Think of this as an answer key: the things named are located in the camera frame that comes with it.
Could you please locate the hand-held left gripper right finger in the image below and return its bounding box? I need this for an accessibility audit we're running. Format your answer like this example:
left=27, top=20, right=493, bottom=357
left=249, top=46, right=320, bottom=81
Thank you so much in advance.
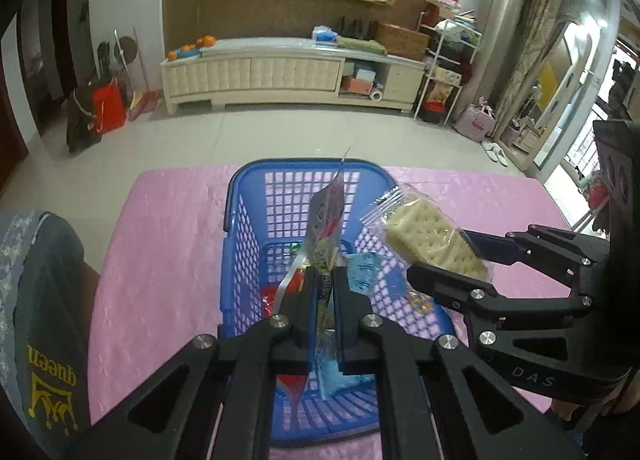
left=334, top=265, right=587, bottom=460

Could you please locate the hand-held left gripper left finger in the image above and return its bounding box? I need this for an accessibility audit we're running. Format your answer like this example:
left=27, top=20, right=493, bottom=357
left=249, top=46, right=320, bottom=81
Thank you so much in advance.
left=75, top=265, right=321, bottom=460

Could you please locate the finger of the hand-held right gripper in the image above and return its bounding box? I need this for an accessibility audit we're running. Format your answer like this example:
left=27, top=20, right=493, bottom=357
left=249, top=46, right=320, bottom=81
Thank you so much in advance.
left=459, top=223, right=612, bottom=293
left=406, top=261, right=597, bottom=341

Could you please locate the cracker pack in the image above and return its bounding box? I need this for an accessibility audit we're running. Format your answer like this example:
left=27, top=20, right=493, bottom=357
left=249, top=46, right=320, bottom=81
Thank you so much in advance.
left=359, top=183, right=496, bottom=283

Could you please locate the blue plastic basket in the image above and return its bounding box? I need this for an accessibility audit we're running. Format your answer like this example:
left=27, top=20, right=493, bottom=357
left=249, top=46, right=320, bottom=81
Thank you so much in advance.
left=216, top=156, right=458, bottom=450

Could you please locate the clear printed snack bag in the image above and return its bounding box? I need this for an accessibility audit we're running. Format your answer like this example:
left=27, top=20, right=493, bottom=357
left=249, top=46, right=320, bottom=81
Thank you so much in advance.
left=277, top=143, right=373, bottom=401

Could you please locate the person's right hand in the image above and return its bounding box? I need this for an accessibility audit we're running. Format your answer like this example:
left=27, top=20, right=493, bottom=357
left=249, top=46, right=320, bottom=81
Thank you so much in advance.
left=550, top=397, right=608, bottom=436

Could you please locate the red snack pouch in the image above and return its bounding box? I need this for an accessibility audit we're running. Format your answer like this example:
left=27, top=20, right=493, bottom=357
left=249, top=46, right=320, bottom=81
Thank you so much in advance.
left=260, top=267, right=307, bottom=322

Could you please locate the light blue snack pouch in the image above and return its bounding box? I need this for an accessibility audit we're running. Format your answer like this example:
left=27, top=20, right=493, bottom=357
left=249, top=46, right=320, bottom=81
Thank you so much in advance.
left=345, top=251, right=408, bottom=302

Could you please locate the white tote bag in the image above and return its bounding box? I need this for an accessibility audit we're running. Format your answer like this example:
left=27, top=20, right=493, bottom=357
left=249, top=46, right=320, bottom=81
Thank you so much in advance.
left=454, top=98, right=497, bottom=141

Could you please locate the red and gold ornament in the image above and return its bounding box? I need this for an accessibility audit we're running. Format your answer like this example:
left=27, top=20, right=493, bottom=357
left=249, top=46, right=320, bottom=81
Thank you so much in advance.
left=422, top=80, right=458, bottom=123

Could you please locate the pink tablecloth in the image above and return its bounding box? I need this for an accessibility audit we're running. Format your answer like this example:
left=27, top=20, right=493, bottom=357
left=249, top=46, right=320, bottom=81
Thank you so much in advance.
left=87, top=163, right=573, bottom=460

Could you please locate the arched standing mirror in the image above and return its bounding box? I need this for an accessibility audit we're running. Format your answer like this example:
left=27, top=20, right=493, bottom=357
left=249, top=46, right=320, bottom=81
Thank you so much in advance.
left=512, top=15, right=618, bottom=168

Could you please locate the white metal shelf rack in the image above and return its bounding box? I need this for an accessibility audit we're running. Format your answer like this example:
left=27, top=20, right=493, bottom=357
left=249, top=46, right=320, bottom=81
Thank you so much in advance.
left=414, top=5, right=483, bottom=123

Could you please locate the brown cardboard box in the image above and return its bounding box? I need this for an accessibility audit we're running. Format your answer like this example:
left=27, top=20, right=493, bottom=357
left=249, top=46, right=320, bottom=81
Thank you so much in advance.
left=376, top=22, right=431, bottom=61

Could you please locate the silver tower air conditioner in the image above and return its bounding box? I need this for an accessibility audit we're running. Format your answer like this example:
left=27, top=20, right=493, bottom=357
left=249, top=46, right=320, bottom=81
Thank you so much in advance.
left=470, top=0, right=531, bottom=111

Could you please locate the patterned beige curtain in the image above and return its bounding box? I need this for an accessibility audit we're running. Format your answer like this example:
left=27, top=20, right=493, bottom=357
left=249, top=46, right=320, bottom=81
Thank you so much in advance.
left=492, top=0, right=571, bottom=131

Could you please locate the cream television cabinet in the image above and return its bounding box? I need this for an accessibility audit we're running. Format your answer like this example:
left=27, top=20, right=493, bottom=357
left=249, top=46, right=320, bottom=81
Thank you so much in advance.
left=160, top=37, right=428, bottom=116

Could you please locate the green folded cloth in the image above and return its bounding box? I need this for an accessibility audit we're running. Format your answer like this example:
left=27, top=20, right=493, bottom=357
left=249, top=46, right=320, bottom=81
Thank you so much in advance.
left=337, top=36, right=388, bottom=54

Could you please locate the tissue box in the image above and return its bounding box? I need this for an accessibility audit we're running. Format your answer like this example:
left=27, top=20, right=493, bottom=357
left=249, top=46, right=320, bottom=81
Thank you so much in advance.
left=312, top=25, right=341, bottom=46

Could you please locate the red bag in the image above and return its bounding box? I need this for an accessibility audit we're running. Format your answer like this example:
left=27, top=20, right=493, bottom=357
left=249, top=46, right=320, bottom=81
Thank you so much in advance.
left=91, top=83, right=126, bottom=133

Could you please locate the black bag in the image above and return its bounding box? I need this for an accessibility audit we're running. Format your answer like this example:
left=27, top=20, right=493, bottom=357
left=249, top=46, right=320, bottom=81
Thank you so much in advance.
left=66, top=85, right=103, bottom=153

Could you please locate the dark wooden door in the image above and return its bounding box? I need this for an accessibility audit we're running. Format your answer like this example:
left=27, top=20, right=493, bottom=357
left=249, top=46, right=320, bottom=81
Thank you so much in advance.
left=0, top=15, right=32, bottom=191
left=30, top=0, right=92, bottom=136

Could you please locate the broom with wooden handle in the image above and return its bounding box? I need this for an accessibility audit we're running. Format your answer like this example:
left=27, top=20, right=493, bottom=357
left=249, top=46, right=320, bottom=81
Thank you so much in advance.
left=127, top=26, right=161, bottom=121

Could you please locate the mop with white handle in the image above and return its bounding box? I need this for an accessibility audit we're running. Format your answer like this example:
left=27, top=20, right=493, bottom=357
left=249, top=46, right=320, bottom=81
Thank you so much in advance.
left=114, top=29, right=136, bottom=96

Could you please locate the small round brown wall ornament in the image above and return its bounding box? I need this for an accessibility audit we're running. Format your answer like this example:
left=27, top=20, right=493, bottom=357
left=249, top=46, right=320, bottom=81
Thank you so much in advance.
left=117, top=37, right=140, bottom=64

